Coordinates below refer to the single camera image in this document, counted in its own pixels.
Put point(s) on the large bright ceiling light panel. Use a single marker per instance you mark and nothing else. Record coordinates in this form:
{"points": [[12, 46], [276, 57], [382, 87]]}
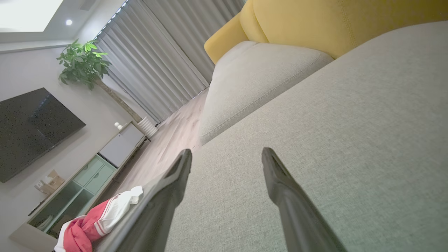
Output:
{"points": [[24, 14]]}

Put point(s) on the brown cardboard box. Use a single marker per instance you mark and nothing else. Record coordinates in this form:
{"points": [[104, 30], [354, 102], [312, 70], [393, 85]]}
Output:
{"points": [[52, 182]]}

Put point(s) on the green potted tree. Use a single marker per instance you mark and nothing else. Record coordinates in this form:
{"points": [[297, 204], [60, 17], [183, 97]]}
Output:
{"points": [[82, 63]]}

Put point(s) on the white ribbed plant pot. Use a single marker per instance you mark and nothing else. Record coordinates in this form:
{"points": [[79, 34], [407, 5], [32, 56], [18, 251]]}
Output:
{"points": [[147, 126]]}

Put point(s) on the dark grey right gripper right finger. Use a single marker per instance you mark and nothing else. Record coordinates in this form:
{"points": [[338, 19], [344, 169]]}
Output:
{"points": [[297, 217]]}

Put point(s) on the narrow yellow sofa backrest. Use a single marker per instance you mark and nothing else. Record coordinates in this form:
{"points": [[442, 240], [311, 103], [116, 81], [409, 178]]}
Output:
{"points": [[250, 24]]}

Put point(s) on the grey pleated curtain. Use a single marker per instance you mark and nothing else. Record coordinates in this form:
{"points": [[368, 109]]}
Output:
{"points": [[150, 63]]}

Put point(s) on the yellow sofa armrest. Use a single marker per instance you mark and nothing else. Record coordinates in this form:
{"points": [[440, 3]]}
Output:
{"points": [[224, 42]]}

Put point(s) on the grey and green TV cabinet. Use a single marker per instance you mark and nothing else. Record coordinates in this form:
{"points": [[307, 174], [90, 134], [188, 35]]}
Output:
{"points": [[120, 145]]}

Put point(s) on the red and white striped shirt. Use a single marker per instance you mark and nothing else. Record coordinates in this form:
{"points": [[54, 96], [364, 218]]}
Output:
{"points": [[98, 220]]}

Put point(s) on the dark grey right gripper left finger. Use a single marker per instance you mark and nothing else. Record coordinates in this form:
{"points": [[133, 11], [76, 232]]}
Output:
{"points": [[157, 210]]}

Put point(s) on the black flat television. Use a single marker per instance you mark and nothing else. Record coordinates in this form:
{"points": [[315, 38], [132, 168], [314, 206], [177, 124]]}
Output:
{"points": [[31, 133]]}

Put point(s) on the wide yellow sofa backrest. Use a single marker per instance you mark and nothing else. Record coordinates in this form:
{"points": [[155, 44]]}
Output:
{"points": [[332, 21]]}

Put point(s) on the small white figurine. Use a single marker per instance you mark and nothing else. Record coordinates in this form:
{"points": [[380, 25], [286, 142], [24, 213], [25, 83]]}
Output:
{"points": [[119, 126]]}

